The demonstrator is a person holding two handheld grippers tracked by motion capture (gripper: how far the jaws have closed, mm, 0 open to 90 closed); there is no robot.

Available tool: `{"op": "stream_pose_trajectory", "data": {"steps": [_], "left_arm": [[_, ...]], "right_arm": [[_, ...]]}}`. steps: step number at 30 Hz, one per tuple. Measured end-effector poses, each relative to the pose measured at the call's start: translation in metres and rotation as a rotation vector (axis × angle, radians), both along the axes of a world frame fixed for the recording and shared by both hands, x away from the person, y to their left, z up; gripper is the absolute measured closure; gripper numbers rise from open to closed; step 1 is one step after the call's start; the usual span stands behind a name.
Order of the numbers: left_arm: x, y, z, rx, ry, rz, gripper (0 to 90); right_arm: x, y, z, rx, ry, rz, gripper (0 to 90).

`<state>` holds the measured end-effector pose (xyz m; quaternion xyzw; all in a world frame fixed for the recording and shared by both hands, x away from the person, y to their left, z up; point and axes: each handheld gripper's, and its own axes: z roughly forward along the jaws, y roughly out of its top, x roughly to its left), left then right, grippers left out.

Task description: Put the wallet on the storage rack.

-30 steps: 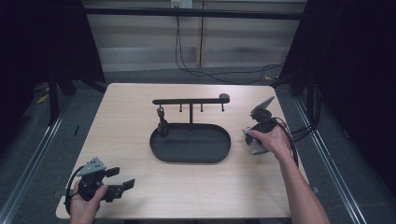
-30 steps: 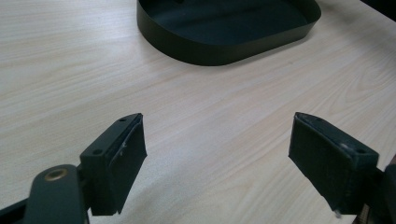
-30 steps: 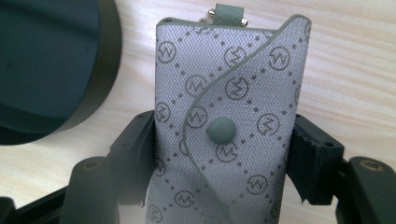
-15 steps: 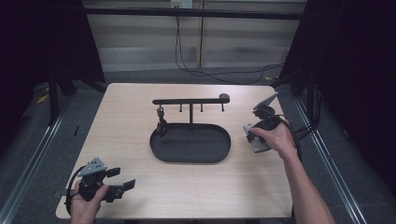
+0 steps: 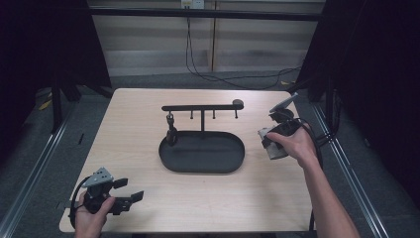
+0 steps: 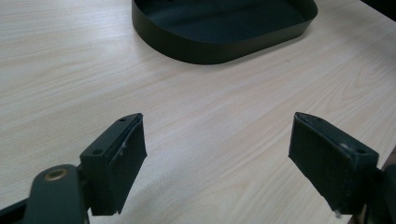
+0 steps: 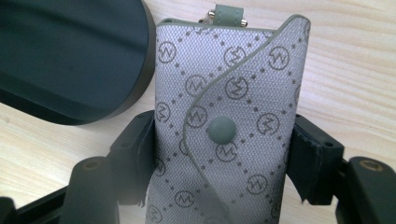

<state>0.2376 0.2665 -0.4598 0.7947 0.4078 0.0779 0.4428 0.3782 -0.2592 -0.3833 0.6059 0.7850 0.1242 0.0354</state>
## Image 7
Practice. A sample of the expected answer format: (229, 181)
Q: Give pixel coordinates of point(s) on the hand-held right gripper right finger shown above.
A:
(314, 161)

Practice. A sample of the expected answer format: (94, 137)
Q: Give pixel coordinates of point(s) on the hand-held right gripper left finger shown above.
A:
(134, 155)

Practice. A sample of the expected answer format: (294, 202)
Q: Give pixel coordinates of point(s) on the grey patterned key pouch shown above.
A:
(230, 109)

